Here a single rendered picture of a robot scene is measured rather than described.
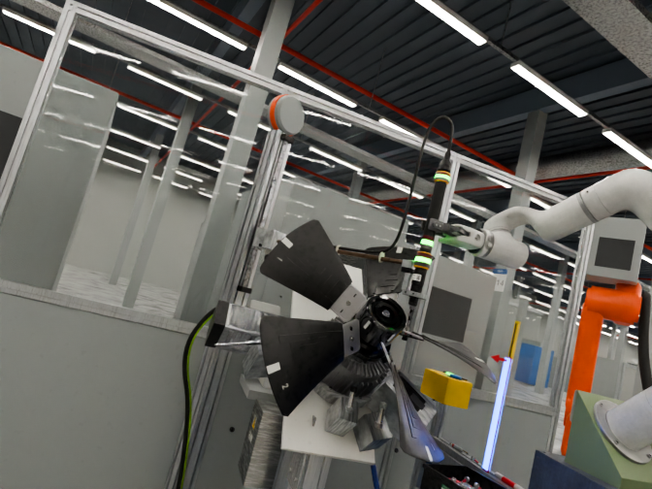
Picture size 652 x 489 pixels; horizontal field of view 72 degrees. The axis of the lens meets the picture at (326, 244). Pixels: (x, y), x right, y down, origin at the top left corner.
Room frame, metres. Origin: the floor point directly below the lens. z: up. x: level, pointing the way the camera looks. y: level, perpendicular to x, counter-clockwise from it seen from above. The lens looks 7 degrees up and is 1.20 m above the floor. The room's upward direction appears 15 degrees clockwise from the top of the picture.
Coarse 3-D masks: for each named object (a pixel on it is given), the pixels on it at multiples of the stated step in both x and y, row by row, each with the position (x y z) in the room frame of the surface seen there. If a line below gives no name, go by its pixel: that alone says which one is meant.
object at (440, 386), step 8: (424, 376) 1.69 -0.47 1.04; (432, 376) 1.64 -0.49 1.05; (440, 376) 1.59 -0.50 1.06; (448, 376) 1.57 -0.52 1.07; (424, 384) 1.68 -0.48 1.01; (432, 384) 1.63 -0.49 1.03; (440, 384) 1.58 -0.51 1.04; (448, 384) 1.55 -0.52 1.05; (456, 384) 1.55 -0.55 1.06; (464, 384) 1.56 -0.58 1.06; (472, 384) 1.57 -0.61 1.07; (424, 392) 1.66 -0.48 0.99; (432, 392) 1.62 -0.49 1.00; (440, 392) 1.57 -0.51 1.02; (448, 392) 1.55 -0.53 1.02; (456, 392) 1.55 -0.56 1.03; (464, 392) 1.56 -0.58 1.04; (440, 400) 1.56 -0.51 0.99; (448, 400) 1.55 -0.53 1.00; (456, 400) 1.56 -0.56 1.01; (464, 400) 1.56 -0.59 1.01
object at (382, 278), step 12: (396, 252) 1.43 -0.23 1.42; (408, 252) 1.42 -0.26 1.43; (372, 264) 1.42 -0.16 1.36; (384, 264) 1.40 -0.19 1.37; (396, 264) 1.38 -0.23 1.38; (372, 276) 1.39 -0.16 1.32; (384, 276) 1.36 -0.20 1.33; (396, 276) 1.34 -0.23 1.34; (372, 288) 1.35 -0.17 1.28; (384, 288) 1.32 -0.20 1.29; (396, 288) 1.30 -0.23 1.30
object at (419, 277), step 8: (448, 152) 1.24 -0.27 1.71; (448, 160) 1.24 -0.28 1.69; (440, 168) 1.24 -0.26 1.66; (448, 168) 1.23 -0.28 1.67; (416, 272) 1.24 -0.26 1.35; (424, 272) 1.24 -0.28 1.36; (416, 280) 1.24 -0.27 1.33; (424, 280) 1.24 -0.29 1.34; (416, 288) 1.24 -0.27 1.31; (408, 304) 1.25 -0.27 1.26; (416, 304) 1.24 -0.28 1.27
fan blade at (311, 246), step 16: (304, 224) 1.28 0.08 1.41; (320, 224) 1.29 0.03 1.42; (304, 240) 1.27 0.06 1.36; (320, 240) 1.27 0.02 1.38; (272, 256) 1.26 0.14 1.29; (288, 256) 1.26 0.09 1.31; (304, 256) 1.25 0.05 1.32; (320, 256) 1.25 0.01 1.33; (336, 256) 1.25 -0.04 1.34; (272, 272) 1.25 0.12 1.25; (288, 272) 1.25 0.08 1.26; (304, 272) 1.25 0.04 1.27; (320, 272) 1.24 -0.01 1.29; (336, 272) 1.24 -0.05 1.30; (304, 288) 1.25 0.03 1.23; (320, 288) 1.24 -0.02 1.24; (336, 288) 1.24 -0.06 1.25; (320, 304) 1.25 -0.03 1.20
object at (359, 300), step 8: (352, 288) 1.23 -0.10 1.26; (344, 296) 1.24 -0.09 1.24; (352, 296) 1.23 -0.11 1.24; (360, 296) 1.23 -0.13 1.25; (336, 304) 1.24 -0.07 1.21; (344, 304) 1.24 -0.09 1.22; (352, 304) 1.23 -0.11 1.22; (360, 304) 1.23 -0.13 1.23; (336, 312) 1.24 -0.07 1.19; (344, 312) 1.24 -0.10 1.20; (352, 312) 1.23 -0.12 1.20; (344, 320) 1.24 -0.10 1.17
